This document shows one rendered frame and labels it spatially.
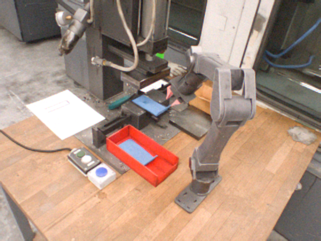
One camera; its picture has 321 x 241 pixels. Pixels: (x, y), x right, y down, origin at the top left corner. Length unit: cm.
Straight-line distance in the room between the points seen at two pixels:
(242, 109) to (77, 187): 58
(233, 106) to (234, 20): 94
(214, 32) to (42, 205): 121
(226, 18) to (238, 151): 74
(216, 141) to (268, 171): 41
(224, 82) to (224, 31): 95
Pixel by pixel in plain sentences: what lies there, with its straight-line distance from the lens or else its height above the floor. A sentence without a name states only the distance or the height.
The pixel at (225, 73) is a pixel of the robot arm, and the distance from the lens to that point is 64.
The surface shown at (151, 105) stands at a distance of 112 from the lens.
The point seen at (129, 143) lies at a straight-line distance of 105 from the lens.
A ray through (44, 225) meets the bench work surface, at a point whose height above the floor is 90.
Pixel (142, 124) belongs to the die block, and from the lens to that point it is 112.
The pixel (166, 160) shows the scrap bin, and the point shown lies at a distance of 100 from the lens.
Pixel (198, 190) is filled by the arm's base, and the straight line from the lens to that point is 91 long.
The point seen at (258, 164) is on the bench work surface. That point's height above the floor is 90.
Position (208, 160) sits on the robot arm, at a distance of 81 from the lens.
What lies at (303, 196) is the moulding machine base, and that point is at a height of 47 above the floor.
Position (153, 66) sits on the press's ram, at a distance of 100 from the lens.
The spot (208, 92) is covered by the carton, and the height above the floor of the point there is 94.
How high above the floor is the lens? 163
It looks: 37 degrees down
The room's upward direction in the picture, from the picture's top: 7 degrees clockwise
